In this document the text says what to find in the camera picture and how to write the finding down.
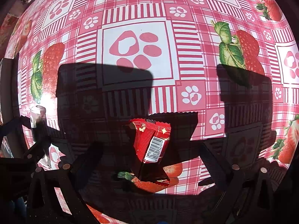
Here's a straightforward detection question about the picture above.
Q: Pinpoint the red white strawberry tablecloth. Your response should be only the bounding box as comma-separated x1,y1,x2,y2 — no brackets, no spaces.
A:
0,0,299,224

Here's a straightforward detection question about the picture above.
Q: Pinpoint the red candy wrapper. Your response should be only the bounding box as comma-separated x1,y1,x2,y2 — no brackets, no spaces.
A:
126,118,171,186

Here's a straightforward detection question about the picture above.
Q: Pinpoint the white cardboard box tray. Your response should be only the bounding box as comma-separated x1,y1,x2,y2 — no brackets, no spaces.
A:
1,58,25,158

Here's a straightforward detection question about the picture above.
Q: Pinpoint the clear dark seaweed bar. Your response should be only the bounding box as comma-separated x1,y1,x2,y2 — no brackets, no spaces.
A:
30,105,52,169

